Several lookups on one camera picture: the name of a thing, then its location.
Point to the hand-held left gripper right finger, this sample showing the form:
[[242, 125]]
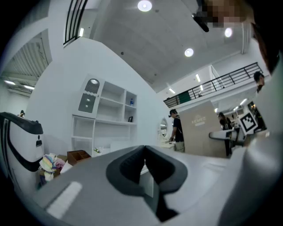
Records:
[[194, 181]]

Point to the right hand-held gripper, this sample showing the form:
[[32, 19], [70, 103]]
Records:
[[248, 124]]

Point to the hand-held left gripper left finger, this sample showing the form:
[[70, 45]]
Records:
[[88, 187]]

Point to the brown wooden organizer box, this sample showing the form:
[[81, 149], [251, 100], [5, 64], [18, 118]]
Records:
[[78, 156]]

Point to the pastel striped towel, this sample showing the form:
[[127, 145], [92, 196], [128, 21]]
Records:
[[52, 164]]

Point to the white vanity table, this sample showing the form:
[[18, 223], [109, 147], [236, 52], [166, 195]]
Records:
[[167, 144]]

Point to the black metal railing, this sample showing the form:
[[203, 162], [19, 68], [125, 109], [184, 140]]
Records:
[[74, 22], [221, 82]]

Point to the white oval vanity mirror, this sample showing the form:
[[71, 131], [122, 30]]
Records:
[[163, 125]]

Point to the white shelf unit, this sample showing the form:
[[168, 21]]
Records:
[[110, 130]]

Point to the ceiling tube light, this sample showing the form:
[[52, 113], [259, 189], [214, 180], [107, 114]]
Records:
[[197, 77], [172, 91], [10, 82], [81, 32], [28, 87]]

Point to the white and black machine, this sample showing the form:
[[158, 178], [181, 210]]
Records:
[[22, 143]]

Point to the round ceiling light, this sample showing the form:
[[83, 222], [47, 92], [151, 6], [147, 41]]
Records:
[[228, 32], [144, 5], [189, 52]]

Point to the clear plastic bottle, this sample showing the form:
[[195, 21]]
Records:
[[132, 102]]

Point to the black picture frame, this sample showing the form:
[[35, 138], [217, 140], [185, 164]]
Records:
[[130, 119]]

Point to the black head-mounted camera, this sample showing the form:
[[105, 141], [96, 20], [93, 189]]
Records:
[[201, 21]]

